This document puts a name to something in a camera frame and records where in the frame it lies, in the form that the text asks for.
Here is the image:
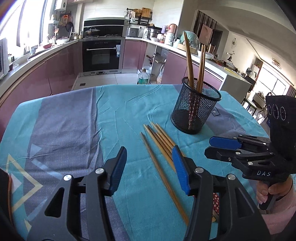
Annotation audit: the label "pink sleeve forearm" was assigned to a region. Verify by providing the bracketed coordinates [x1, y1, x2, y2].
[262, 186, 295, 236]

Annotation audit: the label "maroon kitchen base cabinets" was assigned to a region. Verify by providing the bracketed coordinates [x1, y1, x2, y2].
[0, 39, 223, 140]

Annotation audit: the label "person's right hand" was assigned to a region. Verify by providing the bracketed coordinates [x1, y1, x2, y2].
[256, 176, 293, 204]

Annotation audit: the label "black mesh utensil holder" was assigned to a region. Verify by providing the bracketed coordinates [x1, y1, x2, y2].
[171, 77, 222, 135]

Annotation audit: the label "teal and grey tablecloth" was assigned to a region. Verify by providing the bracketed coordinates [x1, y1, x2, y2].
[1, 85, 266, 240]

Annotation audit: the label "green glass food cover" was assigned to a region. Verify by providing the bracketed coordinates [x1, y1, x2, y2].
[181, 31, 201, 50]

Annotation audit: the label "plastic oil bottle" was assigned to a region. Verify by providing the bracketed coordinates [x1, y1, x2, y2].
[137, 68, 150, 84]

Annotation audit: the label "silver rice cooker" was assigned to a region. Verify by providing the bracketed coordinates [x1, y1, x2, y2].
[147, 28, 161, 40]

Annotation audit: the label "black built-in oven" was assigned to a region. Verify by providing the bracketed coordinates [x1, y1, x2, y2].
[82, 39, 121, 73]

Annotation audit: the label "white microwave oven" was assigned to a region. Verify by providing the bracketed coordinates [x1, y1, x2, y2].
[0, 38, 9, 79]

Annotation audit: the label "black camera box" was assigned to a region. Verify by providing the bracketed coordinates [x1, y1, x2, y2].
[266, 95, 295, 165]

